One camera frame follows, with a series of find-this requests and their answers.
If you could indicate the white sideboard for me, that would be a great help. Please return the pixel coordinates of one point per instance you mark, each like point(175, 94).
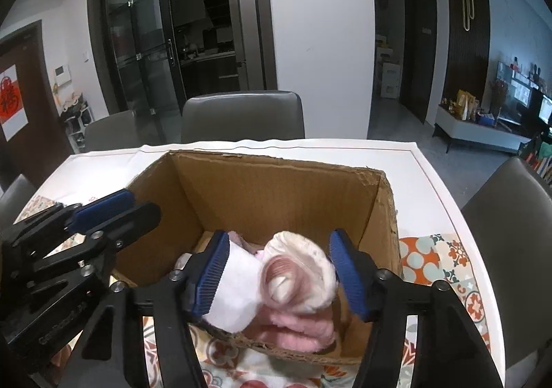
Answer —
point(474, 131)

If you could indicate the dark glass sliding door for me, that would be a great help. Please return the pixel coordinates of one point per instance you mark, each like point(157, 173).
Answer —
point(138, 26)

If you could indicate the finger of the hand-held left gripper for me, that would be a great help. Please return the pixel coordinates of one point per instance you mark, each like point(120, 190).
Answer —
point(103, 209)
point(129, 222)

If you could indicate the white sock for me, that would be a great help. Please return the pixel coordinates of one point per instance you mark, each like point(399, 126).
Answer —
point(237, 297)

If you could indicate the white shoe rack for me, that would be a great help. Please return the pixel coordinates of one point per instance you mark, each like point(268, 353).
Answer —
point(77, 125)

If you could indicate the white wall intercom panel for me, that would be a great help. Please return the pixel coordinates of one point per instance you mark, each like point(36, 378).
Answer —
point(63, 74)

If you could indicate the white corridor box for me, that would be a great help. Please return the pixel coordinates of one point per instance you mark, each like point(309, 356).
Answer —
point(390, 82)

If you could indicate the brown cardboard box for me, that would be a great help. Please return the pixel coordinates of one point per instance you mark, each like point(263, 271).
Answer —
point(258, 189)

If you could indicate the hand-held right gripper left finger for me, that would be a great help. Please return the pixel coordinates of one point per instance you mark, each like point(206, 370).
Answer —
point(211, 276)

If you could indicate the dark interior door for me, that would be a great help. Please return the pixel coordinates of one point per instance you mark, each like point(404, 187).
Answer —
point(418, 47)

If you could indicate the red and white door poster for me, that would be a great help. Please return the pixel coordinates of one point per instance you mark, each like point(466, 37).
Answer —
point(11, 103)

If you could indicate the brown entrance door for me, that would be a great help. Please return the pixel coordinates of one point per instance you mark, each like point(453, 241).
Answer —
point(34, 47)

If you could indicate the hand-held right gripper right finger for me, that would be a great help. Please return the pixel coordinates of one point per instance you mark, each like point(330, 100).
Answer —
point(347, 276)

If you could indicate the patterned table mat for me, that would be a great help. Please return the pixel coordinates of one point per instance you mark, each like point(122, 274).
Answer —
point(435, 267)

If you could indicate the grey dining chair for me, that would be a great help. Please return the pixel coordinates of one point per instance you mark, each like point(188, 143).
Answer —
point(509, 220)
point(15, 202)
point(241, 116)
point(110, 131)

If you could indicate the cream sock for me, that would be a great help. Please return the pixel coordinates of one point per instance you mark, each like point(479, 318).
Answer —
point(302, 258)

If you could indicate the dark wood wall panel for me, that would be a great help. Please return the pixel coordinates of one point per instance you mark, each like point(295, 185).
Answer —
point(453, 69)

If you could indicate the yellow packet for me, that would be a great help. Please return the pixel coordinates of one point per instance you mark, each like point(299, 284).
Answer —
point(465, 105)

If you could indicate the gold wall ornament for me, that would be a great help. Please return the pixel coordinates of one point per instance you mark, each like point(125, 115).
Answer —
point(468, 8)

